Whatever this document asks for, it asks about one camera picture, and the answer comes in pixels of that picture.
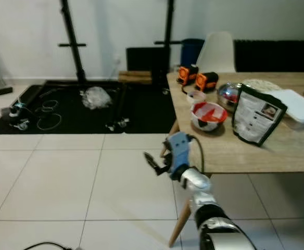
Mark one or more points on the black stand pole with crossbar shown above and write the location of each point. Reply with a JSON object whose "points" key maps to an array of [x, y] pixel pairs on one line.
{"points": [[74, 49]]}

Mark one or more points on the white plastic chair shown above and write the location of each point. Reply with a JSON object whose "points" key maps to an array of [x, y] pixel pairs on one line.
{"points": [[217, 54]]}

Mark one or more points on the crumpled clear plastic bag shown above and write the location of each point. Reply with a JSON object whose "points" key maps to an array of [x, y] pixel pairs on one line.
{"points": [[96, 98]]}

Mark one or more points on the black floor mat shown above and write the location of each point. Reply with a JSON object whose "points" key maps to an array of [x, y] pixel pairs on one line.
{"points": [[141, 109]]}

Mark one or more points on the small clear cup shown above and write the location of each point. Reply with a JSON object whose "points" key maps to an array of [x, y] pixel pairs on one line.
{"points": [[196, 97]]}

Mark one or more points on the green and white pouch bag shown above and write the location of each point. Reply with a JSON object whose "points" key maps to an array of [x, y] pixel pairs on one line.
{"points": [[256, 120]]}

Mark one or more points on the blue bin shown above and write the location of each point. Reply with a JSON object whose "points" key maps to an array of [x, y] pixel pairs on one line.
{"points": [[191, 52]]}

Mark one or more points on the shiny steel bowl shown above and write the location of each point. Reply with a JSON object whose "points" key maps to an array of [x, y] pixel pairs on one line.
{"points": [[227, 96]]}

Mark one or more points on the black box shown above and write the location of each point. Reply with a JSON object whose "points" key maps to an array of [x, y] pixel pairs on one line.
{"points": [[141, 58]]}

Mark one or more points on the small grey floor device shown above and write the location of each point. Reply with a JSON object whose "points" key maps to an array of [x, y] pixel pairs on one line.
{"points": [[16, 113]]}

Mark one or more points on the light wooden table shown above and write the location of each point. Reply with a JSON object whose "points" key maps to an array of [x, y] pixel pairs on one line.
{"points": [[251, 153]]}

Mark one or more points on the plate of white food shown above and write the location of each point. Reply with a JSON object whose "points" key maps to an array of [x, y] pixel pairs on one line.
{"points": [[261, 84]]}

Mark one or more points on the white lidded container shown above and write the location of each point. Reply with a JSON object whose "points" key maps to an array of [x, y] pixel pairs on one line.
{"points": [[300, 107]]}

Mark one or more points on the orange and black device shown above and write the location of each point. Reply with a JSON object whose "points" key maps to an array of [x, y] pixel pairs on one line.
{"points": [[187, 74], [206, 81]]}

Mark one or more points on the wooden block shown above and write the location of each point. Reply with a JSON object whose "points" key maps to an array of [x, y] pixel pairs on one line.
{"points": [[135, 77]]}

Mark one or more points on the black radiator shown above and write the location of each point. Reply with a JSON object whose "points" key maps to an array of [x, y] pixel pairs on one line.
{"points": [[277, 56]]}

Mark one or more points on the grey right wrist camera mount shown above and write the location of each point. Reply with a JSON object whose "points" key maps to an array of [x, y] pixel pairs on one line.
{"points": [[178, 150]]}

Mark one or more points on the red and white bowl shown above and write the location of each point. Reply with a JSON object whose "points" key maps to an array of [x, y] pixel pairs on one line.
{"points": [[208, 115]]}

